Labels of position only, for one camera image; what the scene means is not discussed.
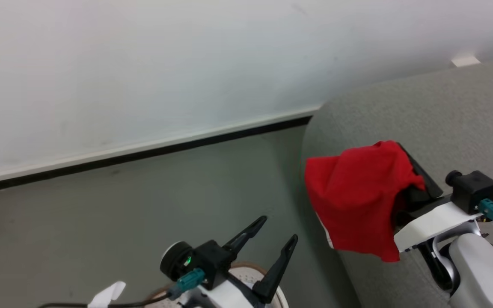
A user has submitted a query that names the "white cable tag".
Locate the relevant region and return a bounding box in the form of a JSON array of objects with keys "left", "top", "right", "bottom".
[{"left": 87, "top": 281, "right": 126, "bottom": 308}]

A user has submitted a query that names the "small white wall piece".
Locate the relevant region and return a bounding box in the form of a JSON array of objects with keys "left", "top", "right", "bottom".
[{"left": 451, "top": 54, "right": 481, "bottom": 68}]

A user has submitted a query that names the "grey fabric sofa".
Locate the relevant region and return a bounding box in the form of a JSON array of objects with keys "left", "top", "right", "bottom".
[{"left": 301, "top": 56, "right": 493, "bottom": 308}]

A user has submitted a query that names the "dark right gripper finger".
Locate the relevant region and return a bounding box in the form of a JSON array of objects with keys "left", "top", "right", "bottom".
[
  {"left": 394, "top": 190, "right": 426, "bottom": 226},
  {"left": 397, "top": 143, "right": 445, "bottom": 201}
]

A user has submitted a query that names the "thin black cable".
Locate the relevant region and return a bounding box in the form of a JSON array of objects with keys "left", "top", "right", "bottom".
[{"left": 37, "top": 294, "right": 174, "bottom": 308}]

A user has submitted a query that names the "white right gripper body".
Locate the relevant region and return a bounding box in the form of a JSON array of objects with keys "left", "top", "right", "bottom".
[{"left": 394, "top": 202, "right": 483, "bottom": 254}]

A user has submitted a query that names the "red clothing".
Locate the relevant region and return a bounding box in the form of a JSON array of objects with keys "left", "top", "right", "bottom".
[{"left": 304, "top": 140, "right": 427, "bottom": 263}]

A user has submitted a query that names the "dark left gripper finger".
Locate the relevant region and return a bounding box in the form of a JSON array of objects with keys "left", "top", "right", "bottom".
[
  {"left": 252, "top": 234, "right": 299, "bottom": 304},
  {"left": 222, "top": 216, "right": 268, "bottom": 256}
]

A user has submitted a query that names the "teal left camera connector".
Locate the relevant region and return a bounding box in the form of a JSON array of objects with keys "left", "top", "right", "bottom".
[{"left": 169, "top": 268, "right": 206, "bottom": 300}]

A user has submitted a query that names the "black and white baseboard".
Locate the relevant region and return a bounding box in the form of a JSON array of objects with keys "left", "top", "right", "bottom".
[{"left": 0, "top": 112, "right": 318, "bottom": 195}]

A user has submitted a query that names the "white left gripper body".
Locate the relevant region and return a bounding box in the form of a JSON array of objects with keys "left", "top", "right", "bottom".
[{"left": 185, "top": 278, "right": 269, "bottom": 308}]

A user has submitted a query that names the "white laundry basket tan rim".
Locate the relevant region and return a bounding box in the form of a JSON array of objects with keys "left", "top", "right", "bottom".
[{"left": 146, "top": 262, "right": 290, "bottom": 308}]

